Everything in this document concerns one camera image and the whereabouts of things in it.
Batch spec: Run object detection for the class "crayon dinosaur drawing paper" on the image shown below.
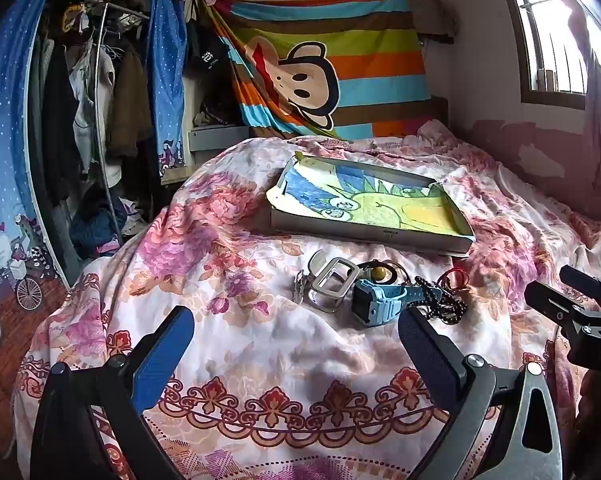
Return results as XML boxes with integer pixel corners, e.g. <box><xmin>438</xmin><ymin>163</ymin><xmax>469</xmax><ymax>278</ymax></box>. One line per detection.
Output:
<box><xmin>266</xmin><ymin>156</ymin><xmax>463</xmax><ymax>235</ymax></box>

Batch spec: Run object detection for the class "blue dotted wardrobe curtain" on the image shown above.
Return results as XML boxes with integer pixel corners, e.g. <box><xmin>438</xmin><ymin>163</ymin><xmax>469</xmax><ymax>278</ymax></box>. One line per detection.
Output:
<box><xmin>0</xmin><ymin>0</ymin><xmax>68</xmax><ymax>348</ymax></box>
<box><xmin>147</xmin><ymin>0</ymin><xmax>190</xmax><ymax>177</ymax></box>

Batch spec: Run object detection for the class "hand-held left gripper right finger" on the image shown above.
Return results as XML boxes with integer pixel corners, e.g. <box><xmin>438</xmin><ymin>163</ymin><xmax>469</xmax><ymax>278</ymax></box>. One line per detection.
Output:
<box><xmin>397</xmin><ymin>306</ymin><xmax>564</xmax><ymax>480</ymax></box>

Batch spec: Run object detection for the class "striped monkey print blanket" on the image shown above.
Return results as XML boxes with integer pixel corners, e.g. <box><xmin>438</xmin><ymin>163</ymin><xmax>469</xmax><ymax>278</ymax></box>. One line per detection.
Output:
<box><xmin>203</xmin><ymin>0</ymin><xmax>433</xmax><ymax>142</ymax></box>

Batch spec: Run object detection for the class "grey cardboard tray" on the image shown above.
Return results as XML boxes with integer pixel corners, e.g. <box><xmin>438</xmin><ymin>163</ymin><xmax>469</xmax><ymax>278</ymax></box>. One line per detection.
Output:
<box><xmin>265</xmin><ymin>151</ymin><xmax>476</xmax><ymax>259</ymax></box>

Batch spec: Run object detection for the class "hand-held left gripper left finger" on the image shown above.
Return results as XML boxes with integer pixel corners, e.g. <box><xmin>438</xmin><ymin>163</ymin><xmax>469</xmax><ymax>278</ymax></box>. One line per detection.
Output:
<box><xmin>29</xmin><ymin>305</ymin><xmax>196</xmax><ymax>480</ymax></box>

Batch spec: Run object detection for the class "white square watch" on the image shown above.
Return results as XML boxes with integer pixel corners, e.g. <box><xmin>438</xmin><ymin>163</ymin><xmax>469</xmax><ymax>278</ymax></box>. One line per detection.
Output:
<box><xmin>307</xmin><ymin>250</ymin><xmax>364</xmax><ymax>314</ymax></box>

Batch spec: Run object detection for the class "pink floral bed blanket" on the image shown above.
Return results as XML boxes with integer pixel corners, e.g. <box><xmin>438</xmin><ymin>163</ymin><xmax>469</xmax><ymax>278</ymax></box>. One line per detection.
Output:
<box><xmin>10</xmin><ymin>120</ymin><xmax>601</xmax><ymax>480</ymax></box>

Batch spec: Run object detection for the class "pile of clothes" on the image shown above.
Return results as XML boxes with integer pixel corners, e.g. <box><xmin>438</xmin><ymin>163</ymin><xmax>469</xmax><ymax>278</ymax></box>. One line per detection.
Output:
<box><xmin>69</xmin><ymin>192</ymin><xmax>148</xmax><ymax>257</ymax></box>

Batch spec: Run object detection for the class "yellow bead cord necklace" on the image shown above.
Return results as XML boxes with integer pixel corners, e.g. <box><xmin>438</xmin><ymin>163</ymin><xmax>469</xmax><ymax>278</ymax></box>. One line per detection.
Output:
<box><xmin>357</xmin><ymin>259</ymin><xmax>407</xmax><ymax>282</ymax></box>

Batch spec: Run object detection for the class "row of hanging clothes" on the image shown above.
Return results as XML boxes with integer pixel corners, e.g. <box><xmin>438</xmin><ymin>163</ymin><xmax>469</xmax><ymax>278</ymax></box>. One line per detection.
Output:
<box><xmin>28</xmin><ymin>0</ymin><xmax>155</xmax><ymax>201</ymax></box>

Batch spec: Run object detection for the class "barred window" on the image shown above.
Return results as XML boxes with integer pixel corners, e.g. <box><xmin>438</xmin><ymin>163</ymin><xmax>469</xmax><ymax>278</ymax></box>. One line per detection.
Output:
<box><xmin>497</xmin><ymin>0</ymin><xmax>601</xmax><ymax>111</ymax></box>

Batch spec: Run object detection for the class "metal clothes rail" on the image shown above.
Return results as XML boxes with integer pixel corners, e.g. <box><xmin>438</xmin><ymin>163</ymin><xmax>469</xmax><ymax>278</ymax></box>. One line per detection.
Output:
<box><xmin>91</xmin><ymin>0</ymin><xmax>151</xmax><ymax>243</ymax></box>

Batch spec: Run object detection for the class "light blue watch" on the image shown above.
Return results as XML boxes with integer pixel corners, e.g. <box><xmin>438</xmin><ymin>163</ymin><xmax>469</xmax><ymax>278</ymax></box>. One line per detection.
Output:
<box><xmin>350</xmin><ymin>277</ymin><xmax>434</xmax><ymax>322</ymax></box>

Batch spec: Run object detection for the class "grey shelf board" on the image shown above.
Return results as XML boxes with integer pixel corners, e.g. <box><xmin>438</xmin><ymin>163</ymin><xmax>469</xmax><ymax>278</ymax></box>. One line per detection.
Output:
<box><xmin>188</xmin><ymin>125</ymin><xmax>252</xmax><ymax>152</ymax></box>

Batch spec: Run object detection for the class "red string bracelet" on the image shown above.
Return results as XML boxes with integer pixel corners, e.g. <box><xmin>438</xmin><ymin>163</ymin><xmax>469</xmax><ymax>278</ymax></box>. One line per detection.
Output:
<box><xmin>439</xmin><ymin>268</ymin><xmax>469</xmax><ymax>292</ymax></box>

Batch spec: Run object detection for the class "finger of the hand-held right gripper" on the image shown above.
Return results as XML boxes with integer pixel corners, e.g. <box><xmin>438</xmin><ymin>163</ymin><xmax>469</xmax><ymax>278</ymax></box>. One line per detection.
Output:
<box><xmin>560</xmin><ymin>265</ymin><xmax>601</xmax><ymax>307</ymax></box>
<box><xmin>523</xmin><ymin>281</ymin><xmax>588</xmax><ymax>331</ymax></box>

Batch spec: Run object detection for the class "black beaded necklace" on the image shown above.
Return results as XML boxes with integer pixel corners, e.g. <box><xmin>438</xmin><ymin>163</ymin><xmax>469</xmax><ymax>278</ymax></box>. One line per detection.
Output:
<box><xmin>414</xmin><ymin>275</ymin><xmax>469</xmax><ymax>327</ymax></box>

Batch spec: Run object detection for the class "silver metal link bracelet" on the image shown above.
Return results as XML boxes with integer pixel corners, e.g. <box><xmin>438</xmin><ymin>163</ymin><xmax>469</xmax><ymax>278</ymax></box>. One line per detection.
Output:
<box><xmin>293</xmin><ymin>270</ymin><xmax>312</xmax><ymax>304</ymax></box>

